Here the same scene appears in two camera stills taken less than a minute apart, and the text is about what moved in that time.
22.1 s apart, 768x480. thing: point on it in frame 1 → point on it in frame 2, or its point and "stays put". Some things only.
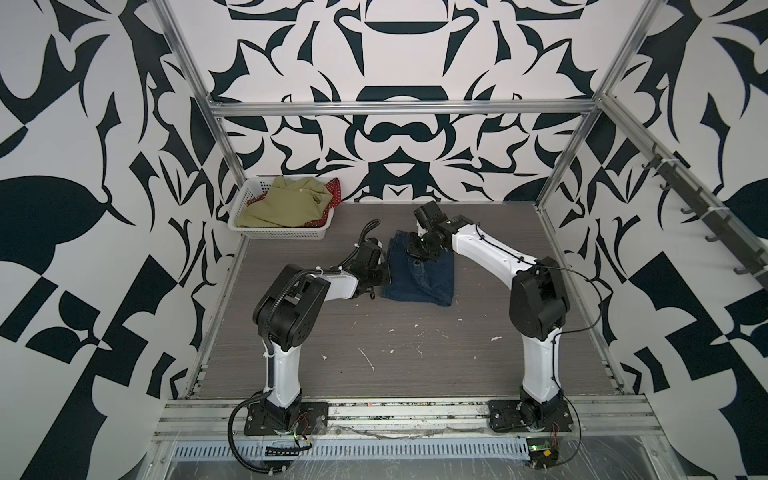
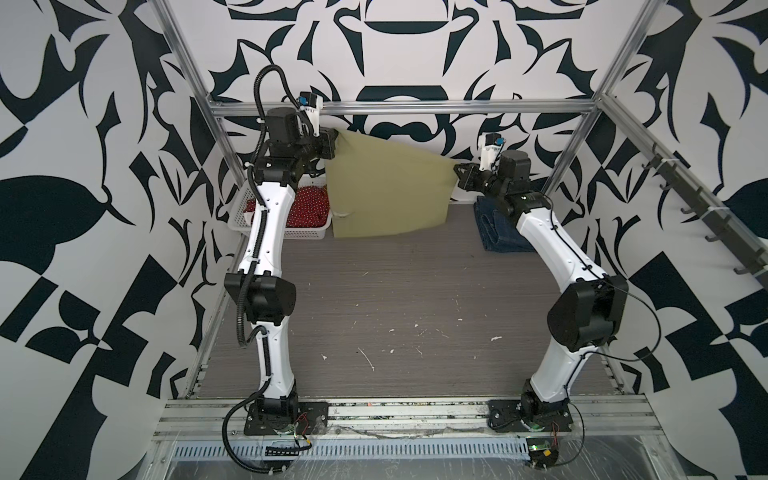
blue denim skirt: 413,279 → 497,231
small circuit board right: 542,454 stays put
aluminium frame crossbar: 218,105 stays put
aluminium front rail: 223,417 stays put
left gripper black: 388,275 → 325,138
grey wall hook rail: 712,213 stays put
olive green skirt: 289,203 → 376,187
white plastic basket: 256,188 stays put
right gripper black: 411,248 → 470,180
